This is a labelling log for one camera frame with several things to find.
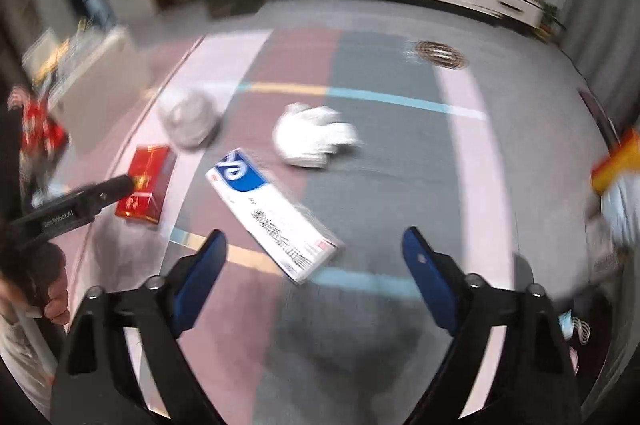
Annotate red cigarette carton box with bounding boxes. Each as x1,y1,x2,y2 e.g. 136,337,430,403
115,145,177,225

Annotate orange yellow paper bag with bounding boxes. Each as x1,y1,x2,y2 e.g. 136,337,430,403
591,129,640,195

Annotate light blue plastic bag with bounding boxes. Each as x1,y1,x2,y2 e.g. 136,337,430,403
601,172,640,249

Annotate multicolour striped floor mat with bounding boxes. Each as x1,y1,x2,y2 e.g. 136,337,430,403
64,27,514,424

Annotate person's left hand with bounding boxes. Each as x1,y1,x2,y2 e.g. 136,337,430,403
1,243,70,325

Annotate potted plant by curtain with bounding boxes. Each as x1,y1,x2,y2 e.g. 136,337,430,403
536,2,564,42

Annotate white blue medicine box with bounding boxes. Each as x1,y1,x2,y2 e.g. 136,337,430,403
205,148,343,284

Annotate red KFC paper bag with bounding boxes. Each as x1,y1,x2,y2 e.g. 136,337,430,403
6,86,68,167

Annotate white low side cabinet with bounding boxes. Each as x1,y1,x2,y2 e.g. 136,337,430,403
23,26,152,155

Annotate white tissue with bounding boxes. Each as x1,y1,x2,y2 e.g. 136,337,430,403
272,102,361,169

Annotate white translucent plastic bag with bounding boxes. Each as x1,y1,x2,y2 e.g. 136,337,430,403
157,88,221,150

